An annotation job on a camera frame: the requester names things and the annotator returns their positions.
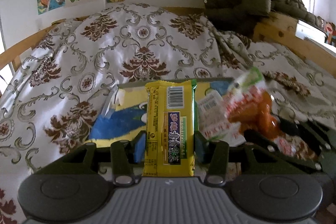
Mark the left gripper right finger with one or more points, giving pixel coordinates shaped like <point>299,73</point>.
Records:
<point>213,154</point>

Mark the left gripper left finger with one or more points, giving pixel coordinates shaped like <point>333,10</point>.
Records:
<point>124,154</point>

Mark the yellow snack bar packet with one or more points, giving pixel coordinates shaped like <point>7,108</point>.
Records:
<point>169,148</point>

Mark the green white snack packet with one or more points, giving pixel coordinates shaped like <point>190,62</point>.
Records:
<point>225,105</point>

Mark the orange candy bag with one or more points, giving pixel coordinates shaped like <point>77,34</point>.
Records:
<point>257,118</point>

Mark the floral patterned bedspread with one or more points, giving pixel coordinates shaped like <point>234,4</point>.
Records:
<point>50,105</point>

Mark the wooden bed rail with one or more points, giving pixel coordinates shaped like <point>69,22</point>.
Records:
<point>276,28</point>

